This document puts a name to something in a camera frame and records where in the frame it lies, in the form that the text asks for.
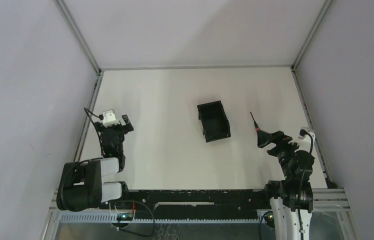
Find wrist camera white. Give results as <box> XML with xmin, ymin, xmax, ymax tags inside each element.
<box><xmin>102</xmin><ymin>109</ymin><xmax>121</xmax><ymax>128</ymax></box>
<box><xmin>288</xmin><ymin>127</ymin><xmax>316</xmax><ymax>146</ymax></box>

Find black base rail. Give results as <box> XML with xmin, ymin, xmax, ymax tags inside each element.
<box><xmin>100</xmin><ymin>189</ymin><xmax>271</xmax><ymax>219</ymax></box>

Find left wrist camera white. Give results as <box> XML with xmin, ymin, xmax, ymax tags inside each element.
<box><xmin>102</xmin><ymin>109</ymin><xmax>121</xmax><ymax>128</ymax></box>

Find red handled screwdriver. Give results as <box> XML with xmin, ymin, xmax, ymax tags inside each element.
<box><xmin>250</xmin><ymin>112</ymin><xmax>260</xmax><ymax>132</ymax></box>

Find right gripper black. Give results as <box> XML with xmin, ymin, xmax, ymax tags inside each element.
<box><xmin>257</xmin><ymin>128</ymin><xmax>305</xmax><ymax>179</ymax></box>

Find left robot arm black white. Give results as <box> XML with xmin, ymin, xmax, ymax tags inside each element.
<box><xmin>56</xmin><ymin>111</ymin><xmax>134</xmax><ymax>212</ymax></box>

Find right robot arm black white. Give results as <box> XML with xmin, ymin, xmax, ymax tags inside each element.
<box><xmin>255</xmin><ymin>127</ymin><xmax>315</xmax><ymax>240</ymax></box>

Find black plastic bin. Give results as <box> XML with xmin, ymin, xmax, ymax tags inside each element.
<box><xmin>197</xmin><ymin>100</ymin><xmax>231</xmax><ymax>143</ymax></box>

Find right circuit board with wires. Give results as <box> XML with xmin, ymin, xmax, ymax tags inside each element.
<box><xmin>258</xmin><ymin>211</ymin><xmax>275</xmax><ymax>240</ymax></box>

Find circuit board with wires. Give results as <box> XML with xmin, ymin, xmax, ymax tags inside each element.
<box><xmin>258</xmin><ymin>211</ymin><xmax>275</xmax><ymax>240</ymax></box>
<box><xmin>109</xmin><ymin>199</ymin><xmax>156</xmax><ymax>238</ymax></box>

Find left aluminium frame rail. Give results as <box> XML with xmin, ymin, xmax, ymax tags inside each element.
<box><xmin>72</xmin><ymin>71</ymin><xmax>104</xmax><ymax>162</ymax></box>

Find aluminium frame rail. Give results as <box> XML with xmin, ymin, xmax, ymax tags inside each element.
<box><xmin>290</xmin><ymin>66</ymin><xmax>338</xmax><ymax>189</ymax></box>
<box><xmin>72</xmin><ymin>71</ymin><xmax>104</xmax><ymax>162</ymax></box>

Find grey slotted cable duct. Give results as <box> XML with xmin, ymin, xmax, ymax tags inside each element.
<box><xmin>60</xmin><ymin>212</ymin><xmax>260</xmax><ymax>224</ymax></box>

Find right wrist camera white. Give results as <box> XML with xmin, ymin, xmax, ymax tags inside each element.
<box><xmin>288</xmin><ymin>127</ymin><xmax>316</xmax><ymax>146</ymax></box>

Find right aluminium frame rail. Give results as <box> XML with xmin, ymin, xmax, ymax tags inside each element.
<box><xmin>290</xmin><ymin>66</ymin><xmax>338</xmax><ymax>189</ymax></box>

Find left circuit board with wires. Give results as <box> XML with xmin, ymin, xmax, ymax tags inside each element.
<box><xmin>109</xmin><ymin>199</ymin><xmax>156</xmax><ymax>238</ymax></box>

